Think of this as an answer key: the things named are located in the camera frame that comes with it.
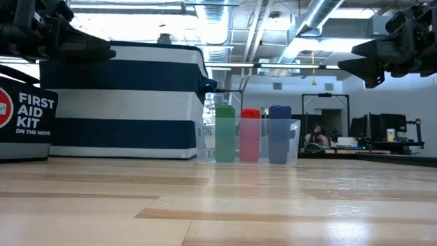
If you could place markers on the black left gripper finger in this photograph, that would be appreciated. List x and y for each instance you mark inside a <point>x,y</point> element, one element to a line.
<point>88,56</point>
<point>82,41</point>

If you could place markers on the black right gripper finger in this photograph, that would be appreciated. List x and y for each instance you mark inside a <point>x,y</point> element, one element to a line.
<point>385,48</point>
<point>368,70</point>

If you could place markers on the pink bandage roll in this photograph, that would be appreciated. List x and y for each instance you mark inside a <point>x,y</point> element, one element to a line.
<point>250,136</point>

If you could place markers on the green bottle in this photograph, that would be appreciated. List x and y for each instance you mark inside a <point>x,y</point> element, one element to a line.
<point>225,136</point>

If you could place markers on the navy white striped basket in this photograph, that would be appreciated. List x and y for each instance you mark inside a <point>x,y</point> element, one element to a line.
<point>129,102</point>

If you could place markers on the clear plastic bin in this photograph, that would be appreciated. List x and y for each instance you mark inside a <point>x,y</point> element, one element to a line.
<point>206,150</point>

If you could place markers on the long ceiling light strip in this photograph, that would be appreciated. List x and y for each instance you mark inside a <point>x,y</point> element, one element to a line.
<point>290,66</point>
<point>228,65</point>
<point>332,67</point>

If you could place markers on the yellow hanging pendant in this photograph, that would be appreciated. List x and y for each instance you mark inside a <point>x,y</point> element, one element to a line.
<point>313,82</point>

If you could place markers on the black computer monitor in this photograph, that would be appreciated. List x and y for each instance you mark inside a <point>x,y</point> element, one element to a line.
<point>392,123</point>
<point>358,128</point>

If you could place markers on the white yellow cup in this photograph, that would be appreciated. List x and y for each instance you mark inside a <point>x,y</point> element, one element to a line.
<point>391,135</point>

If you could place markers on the black ceiling fixture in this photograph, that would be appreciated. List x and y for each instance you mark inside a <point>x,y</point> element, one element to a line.
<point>164,38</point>

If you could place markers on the background office desk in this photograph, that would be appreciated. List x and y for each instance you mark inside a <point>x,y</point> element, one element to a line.
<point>358,151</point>

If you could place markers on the person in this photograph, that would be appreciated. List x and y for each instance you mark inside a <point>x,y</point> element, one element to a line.
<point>317,135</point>

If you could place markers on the black first aid kit bag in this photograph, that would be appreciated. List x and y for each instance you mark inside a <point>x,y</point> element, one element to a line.
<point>30,143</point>

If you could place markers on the black metal frame stand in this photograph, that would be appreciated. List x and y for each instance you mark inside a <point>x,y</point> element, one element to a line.
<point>324,94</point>

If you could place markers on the smooth silver air duct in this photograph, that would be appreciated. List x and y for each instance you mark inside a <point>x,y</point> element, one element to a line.
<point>321,13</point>

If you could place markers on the corrugated silver air duct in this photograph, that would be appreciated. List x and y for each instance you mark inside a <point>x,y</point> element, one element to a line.
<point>215,20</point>

